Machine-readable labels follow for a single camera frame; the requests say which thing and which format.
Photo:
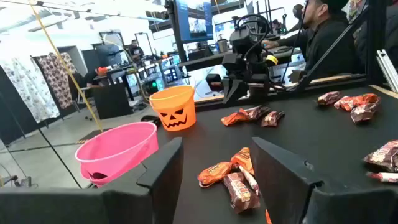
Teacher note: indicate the black diagonal frame strut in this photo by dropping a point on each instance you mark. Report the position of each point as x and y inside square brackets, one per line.
[304, 83]

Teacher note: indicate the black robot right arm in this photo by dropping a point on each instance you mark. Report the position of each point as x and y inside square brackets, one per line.
[259, 90]

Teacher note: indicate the black table frame post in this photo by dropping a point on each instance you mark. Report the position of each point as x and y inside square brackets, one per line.
[376, 37]

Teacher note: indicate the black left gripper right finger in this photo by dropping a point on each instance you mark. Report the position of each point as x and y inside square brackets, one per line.
[295, 199]

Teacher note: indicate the black computer case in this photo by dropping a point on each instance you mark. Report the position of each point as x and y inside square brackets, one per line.
[112, 102]

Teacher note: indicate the brown patterned hanging cloth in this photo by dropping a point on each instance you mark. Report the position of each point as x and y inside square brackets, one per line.
[56, 81]

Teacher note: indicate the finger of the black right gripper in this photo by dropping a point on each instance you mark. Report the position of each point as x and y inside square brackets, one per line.
[227, 88]
[237, 85]

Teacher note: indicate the person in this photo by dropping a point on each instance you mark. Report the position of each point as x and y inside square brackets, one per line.
[136, 49]
[326, 46]
[298, 14]

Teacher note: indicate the orange jack-o-lantern bucket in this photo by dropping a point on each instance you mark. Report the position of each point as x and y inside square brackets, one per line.
[174, 109]

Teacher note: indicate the large blue lit monitor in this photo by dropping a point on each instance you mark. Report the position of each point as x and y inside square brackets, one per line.
[194, 21]

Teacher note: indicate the metal cup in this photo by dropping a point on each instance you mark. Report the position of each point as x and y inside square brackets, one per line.
[222, 46]

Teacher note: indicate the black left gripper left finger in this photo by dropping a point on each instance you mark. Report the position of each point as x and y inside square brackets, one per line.
[140, 202]

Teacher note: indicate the silver aluminium extrusion bar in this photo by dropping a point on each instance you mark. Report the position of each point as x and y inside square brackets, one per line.
[388, 70]

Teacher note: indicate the white patterned hanging cloth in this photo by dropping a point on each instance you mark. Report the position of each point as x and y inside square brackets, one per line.
[28, 90]

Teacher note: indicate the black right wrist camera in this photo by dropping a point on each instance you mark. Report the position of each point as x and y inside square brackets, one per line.
[247, 40]

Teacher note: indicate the pink halloween bucket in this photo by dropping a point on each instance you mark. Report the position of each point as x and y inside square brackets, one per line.
[115, 149]

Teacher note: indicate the orange peanut butter cup packet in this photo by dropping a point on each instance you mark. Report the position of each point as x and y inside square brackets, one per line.
[242, 160]
[214, 174]
[368, 99]
[267, 217]
[233, 118]

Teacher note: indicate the black office desk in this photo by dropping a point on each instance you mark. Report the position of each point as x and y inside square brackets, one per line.
[202, 62]

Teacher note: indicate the brown chocolate bar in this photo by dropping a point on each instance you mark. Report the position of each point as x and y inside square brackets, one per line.
[362, 113]
[384, 155]
[272, 119]
[329, 98]
[258, 112]
[241, 199]

